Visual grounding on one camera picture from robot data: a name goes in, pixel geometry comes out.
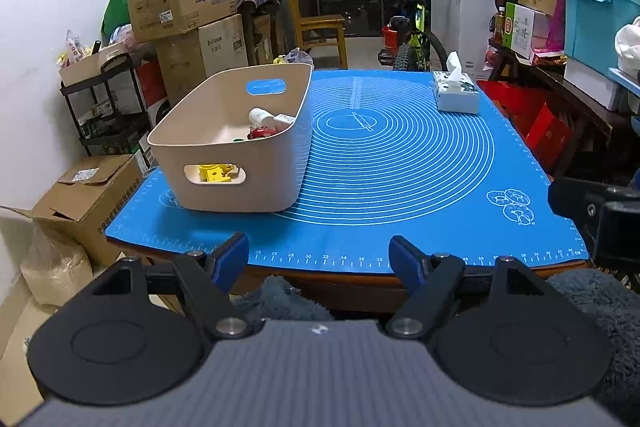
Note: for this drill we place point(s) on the cooking oil bottle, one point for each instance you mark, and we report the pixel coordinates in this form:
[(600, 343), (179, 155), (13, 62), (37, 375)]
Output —
[(499, 27)]

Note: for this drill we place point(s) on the yellow toy block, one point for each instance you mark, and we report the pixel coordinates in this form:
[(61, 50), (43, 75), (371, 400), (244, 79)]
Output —
[(212, 174)]

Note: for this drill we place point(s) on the clear sack of grain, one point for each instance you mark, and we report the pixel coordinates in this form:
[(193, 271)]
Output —
[(55, 267)]

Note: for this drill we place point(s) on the blue plastic storage bin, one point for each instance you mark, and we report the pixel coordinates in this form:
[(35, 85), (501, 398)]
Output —
[(600, 27)]

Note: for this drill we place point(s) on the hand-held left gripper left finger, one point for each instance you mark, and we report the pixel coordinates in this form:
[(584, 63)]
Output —
[(230, 259)]

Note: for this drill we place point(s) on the white tissue box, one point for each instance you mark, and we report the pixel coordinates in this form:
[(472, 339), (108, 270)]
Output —
[(455, 99)]

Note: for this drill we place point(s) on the white chest freezer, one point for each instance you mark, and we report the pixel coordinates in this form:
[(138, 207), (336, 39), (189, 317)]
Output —
[(465, 17)]

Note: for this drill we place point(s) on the wooden chair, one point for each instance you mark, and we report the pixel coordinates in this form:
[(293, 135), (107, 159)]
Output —
[(320, 24)]

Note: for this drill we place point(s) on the beige plastic basket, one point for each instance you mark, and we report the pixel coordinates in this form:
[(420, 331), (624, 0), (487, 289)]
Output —
[(260, 192)]

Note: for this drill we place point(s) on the red gift boxes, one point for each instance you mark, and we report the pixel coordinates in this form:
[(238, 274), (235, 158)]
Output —
[(530, 117)]

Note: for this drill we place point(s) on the small open cardboard box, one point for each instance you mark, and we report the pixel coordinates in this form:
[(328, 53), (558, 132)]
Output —
[(87, 67)]

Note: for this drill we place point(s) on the large closed cardboard box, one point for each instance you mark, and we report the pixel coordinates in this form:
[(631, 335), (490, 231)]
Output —
[(210, 52)]

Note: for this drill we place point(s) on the green and white box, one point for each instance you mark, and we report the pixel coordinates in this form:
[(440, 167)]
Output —
[(522, 29)]

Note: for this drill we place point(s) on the white storage box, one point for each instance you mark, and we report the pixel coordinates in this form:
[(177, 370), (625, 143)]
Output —
[(592, 82)]

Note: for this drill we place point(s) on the red toy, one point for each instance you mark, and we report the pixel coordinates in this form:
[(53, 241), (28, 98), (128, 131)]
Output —
[(260, 133)]

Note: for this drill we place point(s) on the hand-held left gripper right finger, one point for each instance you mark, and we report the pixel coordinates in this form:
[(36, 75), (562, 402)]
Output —
[(407, 262)]

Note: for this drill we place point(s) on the clear plastic bag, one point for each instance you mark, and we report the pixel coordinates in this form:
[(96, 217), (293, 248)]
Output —
[(299, 58)]

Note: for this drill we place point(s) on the green and black bicycle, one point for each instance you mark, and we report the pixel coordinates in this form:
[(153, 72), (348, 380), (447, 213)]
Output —
[(412, 52)]

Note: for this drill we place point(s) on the red and black box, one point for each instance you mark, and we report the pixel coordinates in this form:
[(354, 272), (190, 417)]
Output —
[(152, 92)]

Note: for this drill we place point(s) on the open cardboard box with label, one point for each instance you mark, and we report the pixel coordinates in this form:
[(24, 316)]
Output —
[(80, 202)]

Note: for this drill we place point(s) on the blue silicone mat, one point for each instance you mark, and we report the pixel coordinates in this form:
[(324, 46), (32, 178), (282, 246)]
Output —
[(400, 177)]

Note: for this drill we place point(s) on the white plastic bottle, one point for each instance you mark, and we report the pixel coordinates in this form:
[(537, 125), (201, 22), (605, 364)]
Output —
[(262, 116)]

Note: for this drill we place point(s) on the green bag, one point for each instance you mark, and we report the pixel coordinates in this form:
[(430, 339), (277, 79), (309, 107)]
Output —
[(114, 14)]

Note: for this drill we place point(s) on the fuzzy grey clothing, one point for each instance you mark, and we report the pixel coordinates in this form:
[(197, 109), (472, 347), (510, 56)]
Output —
[(595, 307)]

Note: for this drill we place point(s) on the dark wooden side table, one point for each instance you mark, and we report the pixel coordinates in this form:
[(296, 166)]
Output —
[(585, 107)]

